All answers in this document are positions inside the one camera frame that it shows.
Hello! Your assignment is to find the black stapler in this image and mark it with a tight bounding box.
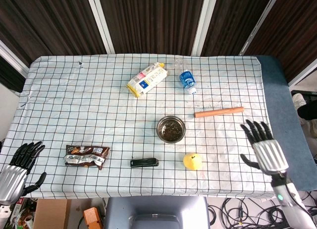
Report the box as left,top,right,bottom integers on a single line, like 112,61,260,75
130,158,159,168

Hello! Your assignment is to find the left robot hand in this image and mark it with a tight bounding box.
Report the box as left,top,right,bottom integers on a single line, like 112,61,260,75
0,141,47,205

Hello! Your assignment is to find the white and yellow package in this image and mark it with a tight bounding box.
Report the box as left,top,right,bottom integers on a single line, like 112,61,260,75
126,62,168,98

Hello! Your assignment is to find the brown snack bag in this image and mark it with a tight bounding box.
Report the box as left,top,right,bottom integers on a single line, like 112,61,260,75
63,144,110,171

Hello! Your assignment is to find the wooden rolling pin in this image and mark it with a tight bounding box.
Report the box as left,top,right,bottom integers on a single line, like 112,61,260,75
194,106,245,118

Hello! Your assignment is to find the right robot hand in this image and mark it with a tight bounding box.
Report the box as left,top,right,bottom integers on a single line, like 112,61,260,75
239,119,290,175

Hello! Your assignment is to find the metal bowl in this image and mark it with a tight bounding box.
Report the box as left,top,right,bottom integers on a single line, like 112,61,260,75
156,115,186,144

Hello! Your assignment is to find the yellow pear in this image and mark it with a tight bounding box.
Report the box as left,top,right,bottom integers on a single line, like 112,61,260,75
183,152,203,171

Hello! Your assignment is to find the white frame post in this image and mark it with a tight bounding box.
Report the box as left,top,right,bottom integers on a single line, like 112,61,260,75
288,65,317,88
239,0,283,56
85,0,115,54
0,39,29,77
192,0,218,57

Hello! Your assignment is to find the black cable bundle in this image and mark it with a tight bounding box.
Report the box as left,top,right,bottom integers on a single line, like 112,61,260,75
208,196,283,229

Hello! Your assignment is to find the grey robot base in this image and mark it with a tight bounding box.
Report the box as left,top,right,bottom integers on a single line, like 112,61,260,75
103,196,211,229

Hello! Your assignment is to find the white grid tablecloth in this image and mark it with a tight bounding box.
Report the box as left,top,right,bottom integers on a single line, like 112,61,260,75
1,53,275,200

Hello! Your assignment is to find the dark brown curtain panel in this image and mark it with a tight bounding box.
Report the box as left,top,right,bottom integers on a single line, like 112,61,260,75
97,0,206,56
0,0,107,66
245,0,317,83
200,0,275,57

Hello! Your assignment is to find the plastic bottle with blue label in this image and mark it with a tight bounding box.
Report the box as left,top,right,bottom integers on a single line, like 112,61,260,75
174,57,198,95

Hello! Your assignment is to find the orange object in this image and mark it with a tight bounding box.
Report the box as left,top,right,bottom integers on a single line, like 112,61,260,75
83,207,102,229

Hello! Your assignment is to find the cardboard box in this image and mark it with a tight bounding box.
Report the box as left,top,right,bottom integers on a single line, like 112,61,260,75
33,198,68,229

